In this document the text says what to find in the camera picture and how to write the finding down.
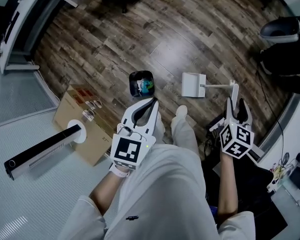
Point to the white wristwatch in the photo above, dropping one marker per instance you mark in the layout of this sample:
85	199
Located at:
120	172

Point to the white shell backpack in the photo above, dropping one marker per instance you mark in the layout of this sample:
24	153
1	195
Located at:
280	31

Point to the black waste bin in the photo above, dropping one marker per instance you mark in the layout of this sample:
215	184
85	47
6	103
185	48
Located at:
133	84

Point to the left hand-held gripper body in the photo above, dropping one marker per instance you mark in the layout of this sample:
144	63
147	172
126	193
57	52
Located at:
127	150

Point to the large cardboard box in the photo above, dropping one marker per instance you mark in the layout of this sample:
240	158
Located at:
72	109

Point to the black keyboard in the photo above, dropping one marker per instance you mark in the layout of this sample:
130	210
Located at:
12	27

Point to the person's left forearm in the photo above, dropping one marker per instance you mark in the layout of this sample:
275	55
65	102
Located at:
107	194

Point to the white office desk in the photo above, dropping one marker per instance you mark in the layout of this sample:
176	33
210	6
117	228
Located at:
22	16

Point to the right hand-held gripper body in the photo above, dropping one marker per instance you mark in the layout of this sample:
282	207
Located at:
237	140

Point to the green and white paper litter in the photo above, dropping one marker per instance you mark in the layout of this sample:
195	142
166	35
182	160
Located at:
145	85

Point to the person's white shirt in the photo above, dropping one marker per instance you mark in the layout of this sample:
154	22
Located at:
165	196

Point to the person's right forearm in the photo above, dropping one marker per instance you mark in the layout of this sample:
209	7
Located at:
227	184

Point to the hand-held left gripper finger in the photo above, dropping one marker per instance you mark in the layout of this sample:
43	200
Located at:
128	112
152	124

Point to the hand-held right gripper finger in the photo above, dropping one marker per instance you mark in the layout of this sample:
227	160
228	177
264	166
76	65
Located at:
230	114
245	114

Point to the white curved desk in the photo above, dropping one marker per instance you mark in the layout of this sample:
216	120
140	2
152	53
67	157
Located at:
290	124

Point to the person's white shoe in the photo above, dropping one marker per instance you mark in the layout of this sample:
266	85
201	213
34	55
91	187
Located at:
181	111

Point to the white tower fan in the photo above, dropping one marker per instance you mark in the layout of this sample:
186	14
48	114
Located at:
45	149

